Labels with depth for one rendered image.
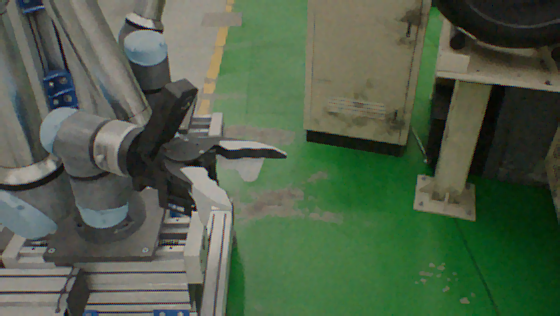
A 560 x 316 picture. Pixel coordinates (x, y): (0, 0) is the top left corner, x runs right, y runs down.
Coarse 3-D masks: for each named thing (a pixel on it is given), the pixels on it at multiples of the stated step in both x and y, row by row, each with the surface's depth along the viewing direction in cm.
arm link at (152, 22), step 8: (136, 0) 137; (144, 0) 136; (152, 0) 136; (160, 0) 137; (136, 8) 137; (144, 8) 136; (152, 8) 137; (160, 8) 139; (128, 16) 138; (136, 16) 138; (144, 16) 137; (152, 16) 138; (160, 16) 140; (128, 24) 138; (136, 24) 137; (144, 24) 137; (152, 24) 139; (160, 24) 141; (120, 32) 144; (128, 32) 139; (160, 32) 142; (120, 40) 142
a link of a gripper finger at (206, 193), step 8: (184, 168) 58; (192, 168) 58; (200, 168) 58; (192, 176) 56; (200, 176) 56; (200, 184) 55; (208, 184) 55; (216, 184) 55; (200, 192) 54; (208, 192) 54; (216, 192) 53; (224, 192) 53; (200, 200) 56; (208, 200) 54; (216, 200) 53; (224, 200) 53; (200, 208) 57; (208, 208) 55; (224, 208) 53; (232, 208) 53; (200, 216) 57; (208, 216) 56
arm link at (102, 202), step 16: (96, 176) 70; (112, 176) 72; (80, 192) 71; (96, 192) 71; (112, 192) 73; (128, 192) 77; (80, 208) 74; (96, 208) 73; (112, 208) 74; (96, 224) 75; (112, 224) 76
